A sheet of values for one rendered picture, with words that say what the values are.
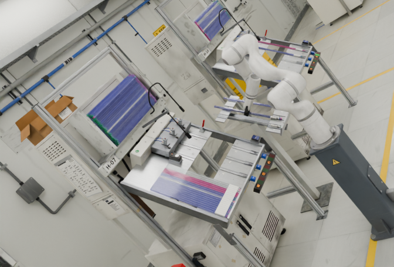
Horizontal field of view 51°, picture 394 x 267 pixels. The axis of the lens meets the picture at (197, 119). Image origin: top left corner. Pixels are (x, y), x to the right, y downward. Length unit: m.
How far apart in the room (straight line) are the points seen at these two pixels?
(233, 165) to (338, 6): 4.63
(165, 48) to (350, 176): 2.01
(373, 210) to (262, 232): 0.84
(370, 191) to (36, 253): 2.70
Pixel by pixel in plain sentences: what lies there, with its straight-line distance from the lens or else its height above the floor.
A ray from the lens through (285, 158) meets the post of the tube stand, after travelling 3.16.
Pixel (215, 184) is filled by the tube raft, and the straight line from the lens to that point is 2.56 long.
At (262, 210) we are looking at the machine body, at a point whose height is 0.29.
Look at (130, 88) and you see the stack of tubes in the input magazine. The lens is 2.85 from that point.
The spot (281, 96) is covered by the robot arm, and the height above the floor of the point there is 1.08.
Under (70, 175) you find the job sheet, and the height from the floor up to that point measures 1.43.
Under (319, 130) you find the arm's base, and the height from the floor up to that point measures 0.79.
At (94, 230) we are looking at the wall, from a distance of 4.14.
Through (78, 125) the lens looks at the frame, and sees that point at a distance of 2.66.
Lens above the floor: 1.77
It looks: 13 degrees down
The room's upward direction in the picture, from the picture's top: 41 degrees counter-clockwise
